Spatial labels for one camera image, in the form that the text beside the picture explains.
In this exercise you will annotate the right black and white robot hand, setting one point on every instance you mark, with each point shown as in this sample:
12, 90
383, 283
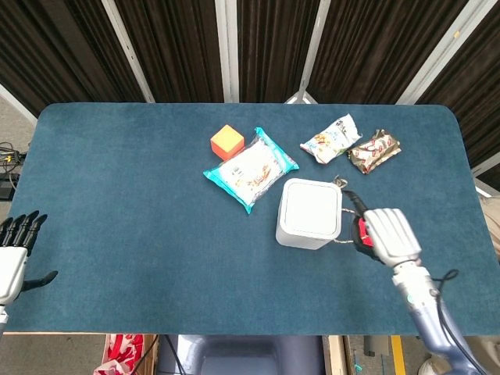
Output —
390, 234

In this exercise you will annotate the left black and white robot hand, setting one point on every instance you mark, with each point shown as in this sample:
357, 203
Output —
11, 273

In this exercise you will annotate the red plastic disc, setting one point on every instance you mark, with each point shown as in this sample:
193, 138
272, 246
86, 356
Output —
363, 228

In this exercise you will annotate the white plastic container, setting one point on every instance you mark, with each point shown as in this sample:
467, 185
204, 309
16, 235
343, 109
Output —
308, 215

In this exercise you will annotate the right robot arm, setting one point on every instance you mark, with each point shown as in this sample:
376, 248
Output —
426, 312

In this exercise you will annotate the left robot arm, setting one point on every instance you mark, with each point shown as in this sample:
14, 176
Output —
2, 318

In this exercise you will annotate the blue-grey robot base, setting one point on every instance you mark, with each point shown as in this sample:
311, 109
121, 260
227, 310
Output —
242, 353

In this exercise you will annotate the brown gold snack bag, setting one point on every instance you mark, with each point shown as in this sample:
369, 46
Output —
373, 152

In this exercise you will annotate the black power box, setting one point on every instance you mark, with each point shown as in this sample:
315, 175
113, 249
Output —
7, 186

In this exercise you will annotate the white crinkled snack bag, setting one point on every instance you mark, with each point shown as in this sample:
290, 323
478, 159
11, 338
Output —
330, 140

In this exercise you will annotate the light wooden plank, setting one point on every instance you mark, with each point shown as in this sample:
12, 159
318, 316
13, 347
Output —
336, 355

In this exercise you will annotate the beige cloth bundle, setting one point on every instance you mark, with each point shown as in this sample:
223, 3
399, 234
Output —
427, 365

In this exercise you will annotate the red and white plastic bag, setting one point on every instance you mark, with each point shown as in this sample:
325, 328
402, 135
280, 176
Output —
123, 351

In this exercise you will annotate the blue felt table cover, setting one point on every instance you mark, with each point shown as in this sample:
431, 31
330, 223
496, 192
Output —
136, 218

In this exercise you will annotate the teal-edged clear snack pack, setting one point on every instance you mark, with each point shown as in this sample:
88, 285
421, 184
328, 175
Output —
250, 172

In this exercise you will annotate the brown cardboard box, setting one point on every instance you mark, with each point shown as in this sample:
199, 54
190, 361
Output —
149, 357

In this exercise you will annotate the orange foam cube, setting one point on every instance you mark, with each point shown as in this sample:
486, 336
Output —
227, 143

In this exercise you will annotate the black pleated curtain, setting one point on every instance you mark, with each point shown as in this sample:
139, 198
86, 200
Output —
183, 47

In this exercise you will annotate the white metal frame beam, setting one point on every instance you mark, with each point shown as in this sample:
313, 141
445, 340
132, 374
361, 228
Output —
312, 51
15, 103
227, 51
127, 47
437, 54
486, 164

